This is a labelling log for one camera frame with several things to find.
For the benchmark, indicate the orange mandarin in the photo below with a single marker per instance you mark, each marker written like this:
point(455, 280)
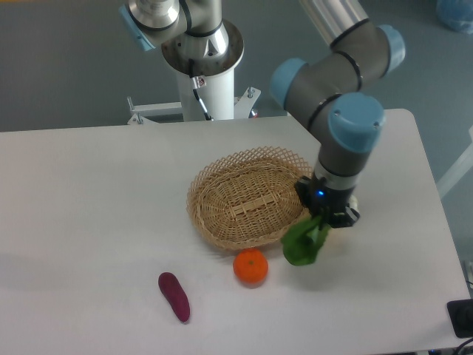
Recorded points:
point(250, 266)

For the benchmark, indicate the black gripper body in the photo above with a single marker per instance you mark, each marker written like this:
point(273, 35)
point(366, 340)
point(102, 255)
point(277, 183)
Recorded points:
point(327, 200)

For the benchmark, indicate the white table leg frame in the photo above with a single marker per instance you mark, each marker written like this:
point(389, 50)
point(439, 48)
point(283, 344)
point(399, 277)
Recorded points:
point(455, 172)

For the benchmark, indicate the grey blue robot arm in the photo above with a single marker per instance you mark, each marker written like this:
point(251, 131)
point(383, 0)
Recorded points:
point(326, 98)

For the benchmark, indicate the purple sweet potato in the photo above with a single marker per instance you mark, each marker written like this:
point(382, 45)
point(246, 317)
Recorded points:
point(174, 293)

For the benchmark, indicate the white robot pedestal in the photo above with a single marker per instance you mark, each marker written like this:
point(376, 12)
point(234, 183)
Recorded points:
point(204, 67)

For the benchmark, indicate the black device at edge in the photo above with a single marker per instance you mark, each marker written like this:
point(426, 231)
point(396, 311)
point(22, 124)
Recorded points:
point(460, 314)

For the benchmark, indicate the green bok choy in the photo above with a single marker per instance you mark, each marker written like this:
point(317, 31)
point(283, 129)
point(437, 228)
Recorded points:
point(303, 241)

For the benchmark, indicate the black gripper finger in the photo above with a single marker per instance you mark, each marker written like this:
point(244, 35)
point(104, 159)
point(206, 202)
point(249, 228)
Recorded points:
point(347, 217)
point(304, 190)

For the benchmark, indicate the white pedestal base frame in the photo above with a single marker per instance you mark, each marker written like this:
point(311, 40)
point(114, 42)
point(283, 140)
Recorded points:
point(244, 107)

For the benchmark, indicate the woven wicker basket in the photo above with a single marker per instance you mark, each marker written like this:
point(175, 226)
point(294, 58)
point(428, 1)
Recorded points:
point(247, 199)

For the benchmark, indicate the blue plastic bag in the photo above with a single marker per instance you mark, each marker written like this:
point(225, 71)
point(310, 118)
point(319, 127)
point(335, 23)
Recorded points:
point(455, 14)

